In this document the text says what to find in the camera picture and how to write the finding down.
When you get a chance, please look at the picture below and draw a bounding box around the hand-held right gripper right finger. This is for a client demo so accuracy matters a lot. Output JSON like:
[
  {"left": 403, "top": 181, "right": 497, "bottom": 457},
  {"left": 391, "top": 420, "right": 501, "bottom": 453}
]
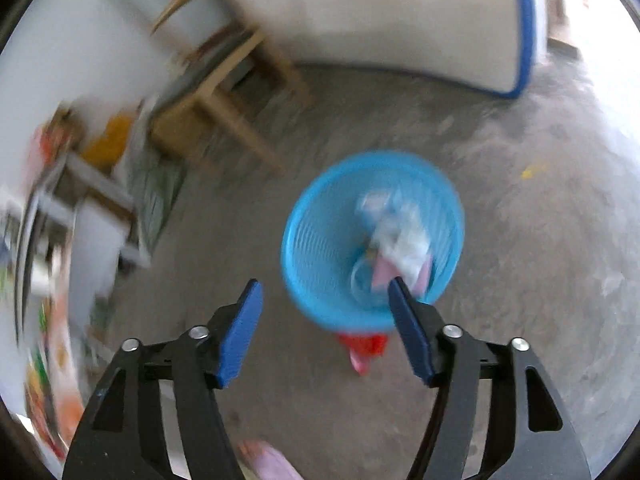
[{"left": 387, "top": 276, "right": 591, "bottom": 480}]

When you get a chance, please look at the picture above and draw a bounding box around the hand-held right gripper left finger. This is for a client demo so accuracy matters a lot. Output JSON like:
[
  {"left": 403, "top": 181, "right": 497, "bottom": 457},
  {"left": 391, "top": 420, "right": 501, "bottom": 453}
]
[{"left": 62, "top": 279, "right": 264, "bottom": 480}]

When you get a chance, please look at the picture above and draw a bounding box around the pink cloth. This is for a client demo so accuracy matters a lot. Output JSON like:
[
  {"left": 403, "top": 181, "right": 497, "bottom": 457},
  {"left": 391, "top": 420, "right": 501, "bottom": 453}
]
[{"left": 372, "top": 255, "right": 433, "bottom": 293}]

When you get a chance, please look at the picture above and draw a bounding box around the clear plastic cup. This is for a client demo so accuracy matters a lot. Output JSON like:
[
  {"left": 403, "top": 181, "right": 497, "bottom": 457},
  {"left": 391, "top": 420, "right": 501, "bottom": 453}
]
[{"left": 350, "top": 255, "right": 388, "bottom": 306}]

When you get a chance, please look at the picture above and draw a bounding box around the white wrapper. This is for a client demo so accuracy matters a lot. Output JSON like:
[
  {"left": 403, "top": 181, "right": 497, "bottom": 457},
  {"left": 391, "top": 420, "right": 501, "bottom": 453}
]
[{"left": 357, "top": 192, "right": 433, "bottom": 286}]

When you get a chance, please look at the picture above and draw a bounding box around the blue plastic waste basket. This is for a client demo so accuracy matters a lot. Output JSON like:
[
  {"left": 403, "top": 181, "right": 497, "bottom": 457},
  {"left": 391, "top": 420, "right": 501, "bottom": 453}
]
[{"left": 281, "top": 150, "right": 466, "bottom": 333}]

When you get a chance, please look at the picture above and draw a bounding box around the red snack wrapper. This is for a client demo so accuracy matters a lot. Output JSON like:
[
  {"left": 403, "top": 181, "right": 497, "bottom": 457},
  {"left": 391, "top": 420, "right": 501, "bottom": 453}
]
[{"left": 337, "top": 332, "right": 390, "bottom": 376}]

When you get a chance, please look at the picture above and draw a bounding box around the pink slipper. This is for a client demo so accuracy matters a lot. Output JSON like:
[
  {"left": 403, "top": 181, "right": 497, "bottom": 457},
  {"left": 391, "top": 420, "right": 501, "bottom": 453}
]
[{"left": 237, "top": 440, "right": 301, "bottom": 480}]

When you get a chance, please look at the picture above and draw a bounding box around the yellow plastic bag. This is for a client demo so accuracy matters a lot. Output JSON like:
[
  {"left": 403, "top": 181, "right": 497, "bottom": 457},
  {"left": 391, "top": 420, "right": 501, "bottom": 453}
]
[{"left": 82, "top": 115, "right": 136, "bottom": 166}]

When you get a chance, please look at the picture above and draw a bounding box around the wooden chair with black seat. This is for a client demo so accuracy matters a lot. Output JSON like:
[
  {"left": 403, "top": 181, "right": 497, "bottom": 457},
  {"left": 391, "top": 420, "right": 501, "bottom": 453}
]
[{"left": 147, "top": 0, "right": 313, "bottom": 176}]

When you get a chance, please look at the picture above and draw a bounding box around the white mattress with blue edge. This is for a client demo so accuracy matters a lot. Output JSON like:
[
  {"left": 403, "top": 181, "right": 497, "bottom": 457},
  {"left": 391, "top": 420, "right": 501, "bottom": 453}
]
[{"left": 215, "top": 0, "right": 538, "bottom": 98}]

